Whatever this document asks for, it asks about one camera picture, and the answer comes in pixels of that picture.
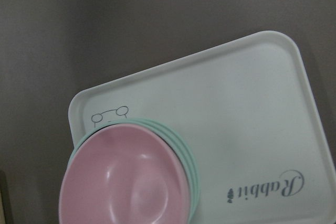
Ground beige serving tray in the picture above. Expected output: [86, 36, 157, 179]
[68, 31, 335, 223]

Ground stacked green bowls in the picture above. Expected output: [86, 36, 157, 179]
[67, 118, 201, 221]

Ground small pink bowl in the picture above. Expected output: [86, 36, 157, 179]
[59, 124, 190, 223]

